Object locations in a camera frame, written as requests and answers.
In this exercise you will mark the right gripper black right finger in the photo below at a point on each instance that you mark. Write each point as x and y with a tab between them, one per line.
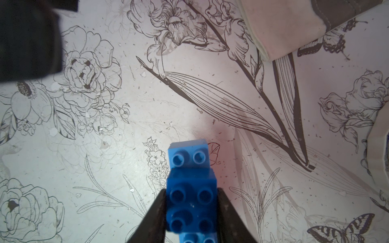
230	227

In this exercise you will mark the potted green plant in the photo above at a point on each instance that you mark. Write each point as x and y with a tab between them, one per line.
378	149

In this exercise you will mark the small blue lego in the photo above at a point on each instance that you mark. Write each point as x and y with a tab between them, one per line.
191	197

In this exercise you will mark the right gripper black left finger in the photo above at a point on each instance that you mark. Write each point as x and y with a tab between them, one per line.
152	228

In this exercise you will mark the blue long lego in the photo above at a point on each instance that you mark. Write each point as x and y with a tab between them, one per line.
191	154

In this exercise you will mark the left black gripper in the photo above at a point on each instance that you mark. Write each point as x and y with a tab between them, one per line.
31	42

